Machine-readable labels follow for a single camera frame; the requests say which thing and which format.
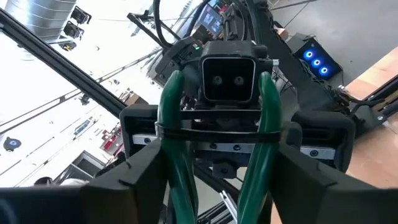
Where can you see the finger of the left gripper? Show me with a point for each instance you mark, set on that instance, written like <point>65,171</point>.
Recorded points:
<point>345,137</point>
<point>126,124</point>

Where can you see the lit monitor screen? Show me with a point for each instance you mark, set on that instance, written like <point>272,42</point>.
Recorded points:
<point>211,18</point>

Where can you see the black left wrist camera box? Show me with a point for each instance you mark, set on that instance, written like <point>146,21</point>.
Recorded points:
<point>228,90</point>

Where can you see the black computer blue fans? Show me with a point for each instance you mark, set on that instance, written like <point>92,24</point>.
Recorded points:
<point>301,46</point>

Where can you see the black ceiling spotlight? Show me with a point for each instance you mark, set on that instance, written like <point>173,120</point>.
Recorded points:
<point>81,15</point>
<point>73,30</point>

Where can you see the black overhead frame beam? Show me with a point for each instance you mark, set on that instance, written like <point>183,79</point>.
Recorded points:
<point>62,62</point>

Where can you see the round black device blue light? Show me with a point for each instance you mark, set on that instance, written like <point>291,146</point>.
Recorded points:
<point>12,144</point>

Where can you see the black table frame extrusion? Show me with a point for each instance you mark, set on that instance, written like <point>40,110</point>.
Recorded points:
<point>388,90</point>

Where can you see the ribbed silver ceiling duct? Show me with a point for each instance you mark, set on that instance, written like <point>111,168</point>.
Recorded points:
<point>40,15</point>

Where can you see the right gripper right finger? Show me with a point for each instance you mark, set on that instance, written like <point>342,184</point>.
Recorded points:
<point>311,202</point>

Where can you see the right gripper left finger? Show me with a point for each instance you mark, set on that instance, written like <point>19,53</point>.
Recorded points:
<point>133,199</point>

